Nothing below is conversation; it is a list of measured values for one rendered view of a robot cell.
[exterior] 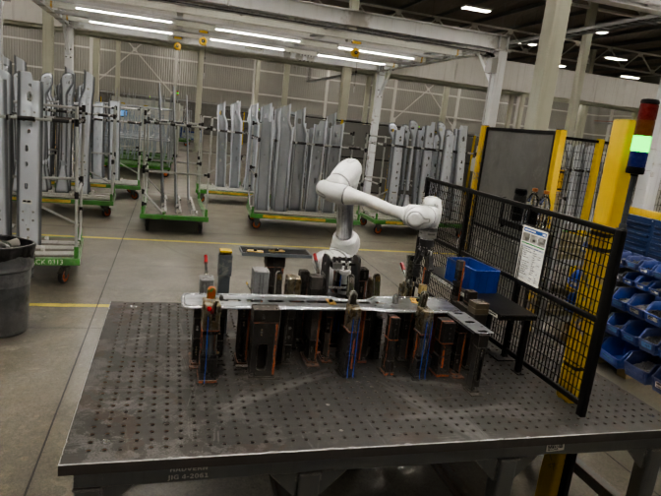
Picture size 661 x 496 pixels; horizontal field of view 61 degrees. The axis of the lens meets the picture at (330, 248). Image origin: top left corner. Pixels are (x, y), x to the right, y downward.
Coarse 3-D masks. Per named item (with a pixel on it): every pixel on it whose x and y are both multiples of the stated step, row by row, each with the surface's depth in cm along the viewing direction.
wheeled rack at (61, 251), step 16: (16, 112) 579; (16, 176) 602; (48, 176) 615; (80, 176) 628; (80, 192) 632; (80, 208) 635; (80, 224) 626; (48, 240) 600; (64, 240) 621; (80, 240) 615; (48, 256) 555; (64, 256) 561; (80, 256) 570; (64, 272) 563
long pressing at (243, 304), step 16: (192, 304) 250; (224, 304) 255; (240, 304) 257; (288, 304) 264; (304, 304) 267; (320, 304) 269; (336, 304) 272; (368, 304) 278; (384, 304) 280; (400, 304) 283; (416, 304) 286; (432, 304) 289; (448, 304) 292
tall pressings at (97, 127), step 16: (48, 96) 1036; (48, 112) 1034; (112, 112) 1092; (48, 128) 1038; (96, 128) 1106; (112, 128) 1095; (48, 144) 1042; (96, 144) 1090; (48, 160) 1046; (96, 160) 1095; (96, 176) 1099
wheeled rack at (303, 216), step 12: (252, 132) 990; (336, 132) 1019; (252, 144) 995; (300, 144) 952; (312, 144) 955; (252, 216) 929; (264, 216) 933; (276, 216) 938; (288, 216) 944; (300, 216) 954; (312, 216) 963; (324, 216) 968
